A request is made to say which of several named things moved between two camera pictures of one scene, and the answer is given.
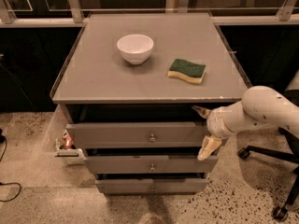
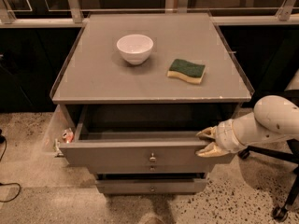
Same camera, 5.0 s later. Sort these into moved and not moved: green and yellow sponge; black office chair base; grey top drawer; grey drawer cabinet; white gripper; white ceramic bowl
Moved: white gripper; grey top drawer
Not moved: grey drawer cabinet; black office chair base; green and yellow sponge; white ceramic bowl
